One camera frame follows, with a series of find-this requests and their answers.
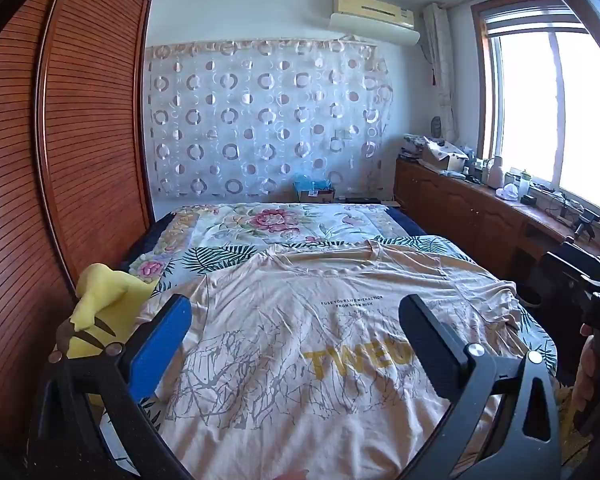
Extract green leaf print blanket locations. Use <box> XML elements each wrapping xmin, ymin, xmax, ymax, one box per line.
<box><xmin>130</xmin><ymin>234</ymin><xmax>560</xmax><ymax>421</ymax></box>

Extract pink white bottle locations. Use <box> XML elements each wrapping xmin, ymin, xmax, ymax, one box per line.
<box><xmin>487</xmin><ymin>155</ymin><xmax>506</xmax><ymax>188</ymax></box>

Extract beige printed t-shirt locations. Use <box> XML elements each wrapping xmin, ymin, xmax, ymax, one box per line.
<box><xmin>137</xmin><ymin>240</ymin><xmax>536</xmax><ymax>480</ymax></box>

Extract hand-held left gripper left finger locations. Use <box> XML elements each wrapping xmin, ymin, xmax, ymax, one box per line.
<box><xmin>27</xmin><ymin>294</ymin><xmax>193</xmax><ymax>480</ymax></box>

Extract yellow plush toy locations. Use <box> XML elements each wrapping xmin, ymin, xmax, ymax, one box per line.
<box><xmin>54</xmin><ymin>262</ymin><xmax>158</xmax><ymax>406</ymax></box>

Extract white window curtain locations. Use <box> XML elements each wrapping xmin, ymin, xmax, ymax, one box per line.
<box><xmin>422</xmin><ymin>2</ymin><xmax>461</xmax><ymax>141</ymax></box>

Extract long wooden cabinet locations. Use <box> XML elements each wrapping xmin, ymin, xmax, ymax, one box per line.
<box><xmin>394</xmin><ymin>157</ymin><xmax>600</xmax><ymax>281</ymax></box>

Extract circle pattern sheer curtain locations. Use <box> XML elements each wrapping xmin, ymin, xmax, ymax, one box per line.
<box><xmin>145</xmin><ymin>35</ymin><xmax>396</xmax><ymax>201</ymax></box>

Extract open cardboard box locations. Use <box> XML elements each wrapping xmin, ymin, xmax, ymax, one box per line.
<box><xmin>420</xmin><ymin>140</ymin><xmax>468</xmax><ymax>173</ymax></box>

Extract cardboard box with blue contents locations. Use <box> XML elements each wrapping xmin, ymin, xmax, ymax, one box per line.
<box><xmin>294</xmin><ymin>172</ymin><xmax>337</xmax><ymax>204</ymax></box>

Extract floral quilt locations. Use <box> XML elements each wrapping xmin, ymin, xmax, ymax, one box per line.
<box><xmin>130</xmin><ymin>202</ymin><xmax>406</xmax><ymax>281</ymax></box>

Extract window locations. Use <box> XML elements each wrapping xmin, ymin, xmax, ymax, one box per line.
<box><xmin>472</xmin><ymin>0</ymin><xmax>600</xmax><ymax>231</ymax></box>

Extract wall air conditioner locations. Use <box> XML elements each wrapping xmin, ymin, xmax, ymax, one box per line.
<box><xmin>328</xmin><ymin>0</ymin><xmax>421</xmax><ymax>46</ymax></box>

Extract person's right hand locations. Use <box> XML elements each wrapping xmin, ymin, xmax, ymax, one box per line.
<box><xmin>571</xmin><ymin>322</ymin><xmax>600</xmax><ymax>433</ymax></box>

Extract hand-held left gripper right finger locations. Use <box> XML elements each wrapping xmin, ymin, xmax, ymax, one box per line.
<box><xmin>399</xmin><ymin>294</ymin><xmax>563</xmax><ymax>480</ymax></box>

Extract wooden headboard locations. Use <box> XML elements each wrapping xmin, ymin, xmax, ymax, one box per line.
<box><xmin>0</xmin><ymin>0</ymin><xmax>156</xmax><ymax>461</ymax></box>

